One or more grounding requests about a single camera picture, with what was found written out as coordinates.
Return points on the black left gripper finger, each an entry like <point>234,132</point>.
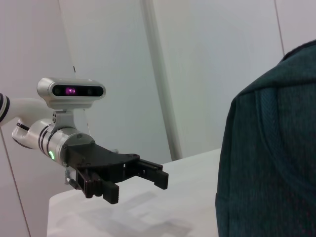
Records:
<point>155,174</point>
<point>98,185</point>

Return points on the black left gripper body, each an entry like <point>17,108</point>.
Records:
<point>98,158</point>

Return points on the dark teal insulated lunch bag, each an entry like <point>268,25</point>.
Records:
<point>266,160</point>

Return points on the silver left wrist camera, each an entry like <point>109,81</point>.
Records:
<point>71,92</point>

